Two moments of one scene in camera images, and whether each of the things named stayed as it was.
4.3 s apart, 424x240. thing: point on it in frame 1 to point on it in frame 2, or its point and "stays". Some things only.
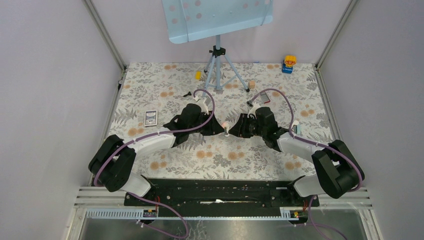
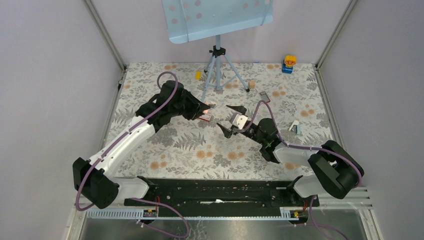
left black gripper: [213, 127] to [197, 106]
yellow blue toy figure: [288, 62] stays
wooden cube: [252, 84] stays
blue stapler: [296, 127] stays
